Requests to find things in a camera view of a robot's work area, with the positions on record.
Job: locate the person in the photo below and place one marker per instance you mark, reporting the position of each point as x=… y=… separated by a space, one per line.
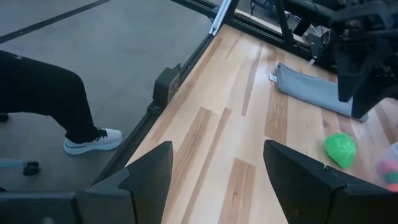
x=46 y=90

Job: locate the grey folded cloth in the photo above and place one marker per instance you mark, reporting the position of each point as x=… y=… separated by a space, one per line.
x=311 y=88

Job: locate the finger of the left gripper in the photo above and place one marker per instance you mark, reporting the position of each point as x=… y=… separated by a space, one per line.
x=370 y=90
x=345 y=77

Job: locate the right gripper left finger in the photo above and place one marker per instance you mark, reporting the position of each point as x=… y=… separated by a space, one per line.
x=136 y=193

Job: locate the dark green toy pepper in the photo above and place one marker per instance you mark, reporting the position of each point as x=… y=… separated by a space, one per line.
x=393 y=178

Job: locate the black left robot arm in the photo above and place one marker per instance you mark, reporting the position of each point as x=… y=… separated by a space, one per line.
x=311 y=9

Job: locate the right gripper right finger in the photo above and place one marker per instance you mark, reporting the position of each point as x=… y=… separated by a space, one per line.
x=311 y=193

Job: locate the black aluminium table frame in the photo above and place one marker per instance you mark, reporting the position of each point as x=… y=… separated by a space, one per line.
x=146 y=124

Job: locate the clear plastic tupperware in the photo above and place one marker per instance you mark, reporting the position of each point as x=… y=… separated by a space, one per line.
x=382 y=155

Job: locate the chair leg with caster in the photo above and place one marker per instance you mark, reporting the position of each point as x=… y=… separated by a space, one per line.
x=18 y=165

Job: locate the light green toy pepper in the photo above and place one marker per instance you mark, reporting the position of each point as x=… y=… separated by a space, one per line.
x=341 y=151

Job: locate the silver aluminium bar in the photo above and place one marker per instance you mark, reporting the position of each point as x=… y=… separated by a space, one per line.
x=220 y=15

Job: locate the black table-level camera box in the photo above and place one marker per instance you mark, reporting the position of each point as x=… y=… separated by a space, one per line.
x=166 y=85

